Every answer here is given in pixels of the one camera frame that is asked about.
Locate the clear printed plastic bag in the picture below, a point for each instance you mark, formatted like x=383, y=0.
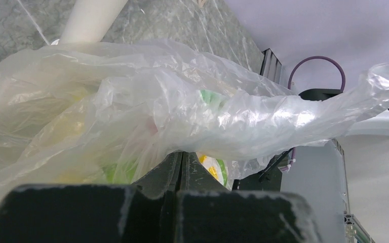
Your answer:
x=109, y=113

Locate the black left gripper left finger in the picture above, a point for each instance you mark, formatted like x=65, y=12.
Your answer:
x=137, y=212

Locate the white PVC pipe frame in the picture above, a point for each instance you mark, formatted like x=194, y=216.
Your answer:
x=90, y=20

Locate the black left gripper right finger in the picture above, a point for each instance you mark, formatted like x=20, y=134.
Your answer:
x=208, y=212

